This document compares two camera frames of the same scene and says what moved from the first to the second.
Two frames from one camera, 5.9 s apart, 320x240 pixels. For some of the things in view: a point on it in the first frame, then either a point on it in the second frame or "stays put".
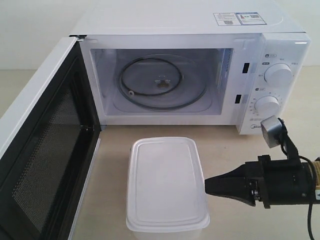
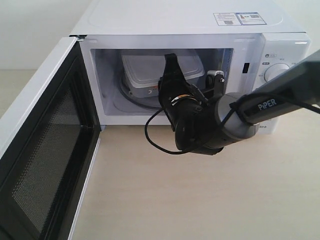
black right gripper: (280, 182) -> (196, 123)
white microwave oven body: (205, 63) stays put
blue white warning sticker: (242, 18) stays put
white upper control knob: (278, 74) stays put
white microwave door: (48, 142) stays put
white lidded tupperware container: (166, 199) -> (141, 73)
